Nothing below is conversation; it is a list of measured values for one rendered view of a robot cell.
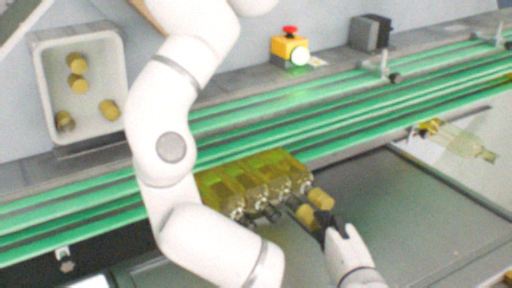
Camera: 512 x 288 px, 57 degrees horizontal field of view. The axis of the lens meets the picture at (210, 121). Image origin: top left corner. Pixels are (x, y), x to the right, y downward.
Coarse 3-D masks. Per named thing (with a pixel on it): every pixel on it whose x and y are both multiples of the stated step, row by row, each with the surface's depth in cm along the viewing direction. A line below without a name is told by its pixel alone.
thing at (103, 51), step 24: (48, 48) 95; (72, 48) 97; (96, 48) 100; (120, 48) 95; (48, 72) 97; (72, 72) 99; (96, 72) 102; (120, 72) 97; (48, 96) 92; (72, 96) 102; (96, 96) 104; (120, 96) 101; (48, 120) 94; (96, 120) 104; (120, 120) 104
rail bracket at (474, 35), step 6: (498, 24) 135; (498, 30) 135; (468, 36) 142; (474, 36) 141; (480, 36) 140; (486, 36) 139; (492, 36) 137; (498, 36) 136; (492, 42) 137; (498, 42) 136; (504, 42) 134; (510, 42) 133; (510, 48) 133
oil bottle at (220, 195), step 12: (216, 168) 104; (204, 180) 100; (216, 180) 100; (204, 192) 100; (216, 192) 96; (228, 192) 96; (240, 192) 96; (216, 204) 96; (228, 204) 93; (240, 204) 94; (228, 216) 94
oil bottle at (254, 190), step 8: (240, 160) 107; (224, 168) 104; (232, 168) 104; (240, 168) 104; (248, 168) 103; (232, 176) 101; (240, 176) 101; (248, 176) 101; (256, 176) 101; (240, 184) 98; (248, 184) 98; (256, 184) 98; (264, 184) 98; (248, 192) 96; (256, 192) 96; (264, 192) 96; (248, 200) 96; (256, 200) 96; (248, 208) 97; (256, 208) 96
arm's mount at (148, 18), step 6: (126, 0) 99; (132, 0) 92; (138, 0) 93; (132, 6) 101; (138, 6) 93; (144, 6) 94; (138, 12) 102; (144, 12) 95; (144, 18) 103; (150, 18) 96; (150, 24) 104; (156, 24) 97; (156, 30) 106; (162, 30) 98
